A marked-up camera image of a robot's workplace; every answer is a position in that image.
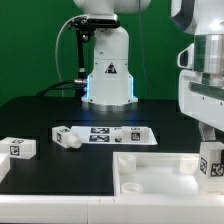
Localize white square table top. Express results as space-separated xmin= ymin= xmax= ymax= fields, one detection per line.
xmin=113 ymin=152 xmax=221 ymax=196

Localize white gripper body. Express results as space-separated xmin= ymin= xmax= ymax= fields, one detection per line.
xmin=178 ymin=70 xmax=224 ymax=140

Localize white marker sheet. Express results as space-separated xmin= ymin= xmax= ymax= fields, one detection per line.
xmin=71 ymin=126 xmax=157 ymax=145

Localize white fence rail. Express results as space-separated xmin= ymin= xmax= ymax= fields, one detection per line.
xmin=0 ymin=195 xmax=224 ymax=224
xmin=0 ymin=153 xmax=10 ymax=183

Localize white left fence rail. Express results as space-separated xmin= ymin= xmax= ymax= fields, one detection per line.
xmin=0 ymin=153 xmax=10 ymax=183

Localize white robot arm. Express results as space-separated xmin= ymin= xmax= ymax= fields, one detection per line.
xmin=73 ymin=0 xmax=224 ymax=140

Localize white front fence rail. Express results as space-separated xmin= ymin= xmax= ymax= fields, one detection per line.
xmin=0 ymin=195 xmax=224 ymax=224

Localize black cables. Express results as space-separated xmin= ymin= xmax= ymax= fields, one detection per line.
xmin=35 ymin=79 xmax=88 ymax=98

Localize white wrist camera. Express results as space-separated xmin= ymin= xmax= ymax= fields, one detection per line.
xmin=177 ymin=44 xmax=194 ymax=70

